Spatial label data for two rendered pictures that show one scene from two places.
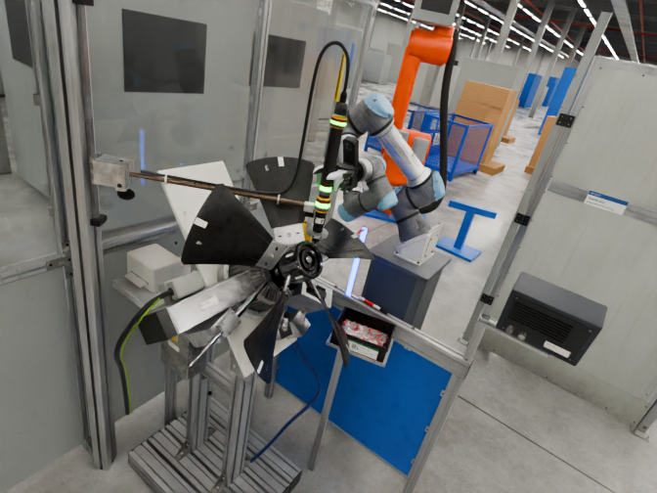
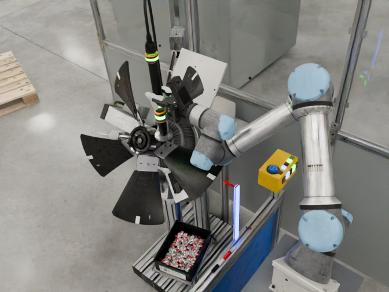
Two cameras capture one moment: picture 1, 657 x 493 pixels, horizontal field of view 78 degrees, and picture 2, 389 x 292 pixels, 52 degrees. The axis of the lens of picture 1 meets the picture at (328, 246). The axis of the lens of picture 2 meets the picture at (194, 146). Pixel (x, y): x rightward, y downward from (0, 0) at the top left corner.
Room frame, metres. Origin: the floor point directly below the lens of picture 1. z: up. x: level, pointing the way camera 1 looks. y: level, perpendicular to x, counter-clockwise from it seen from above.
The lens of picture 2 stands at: (1.56, -1.09, 2.28)
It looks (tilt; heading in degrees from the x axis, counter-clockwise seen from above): 42 degrees down; 103
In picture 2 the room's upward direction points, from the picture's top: 5 degrees counter-clockwise
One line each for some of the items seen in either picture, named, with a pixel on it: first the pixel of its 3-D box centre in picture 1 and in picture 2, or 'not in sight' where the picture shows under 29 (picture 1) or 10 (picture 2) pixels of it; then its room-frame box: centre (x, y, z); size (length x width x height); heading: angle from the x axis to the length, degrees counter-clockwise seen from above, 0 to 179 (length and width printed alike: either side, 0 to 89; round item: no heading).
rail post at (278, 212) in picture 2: (277, 341); (271, 248); (1.65, 0.16, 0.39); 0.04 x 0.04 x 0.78; 61
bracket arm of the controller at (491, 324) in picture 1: (513, 335); not in sight; (1.18, -0.68, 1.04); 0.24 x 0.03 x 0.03; 61
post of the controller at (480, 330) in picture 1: (476, 338); not in sight; (1.23, -0.59, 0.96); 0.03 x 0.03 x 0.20; 61
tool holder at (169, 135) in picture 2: (316, 219); (162, 124); (1.18, 0.05, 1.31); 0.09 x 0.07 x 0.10; 96
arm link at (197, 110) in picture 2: (358, 169); (199, 115); (1.35, -0.05, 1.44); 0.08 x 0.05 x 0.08; 61
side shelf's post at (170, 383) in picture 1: (171, 361); (224, 182); (1.35, 0.58, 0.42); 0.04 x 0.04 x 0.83; 61
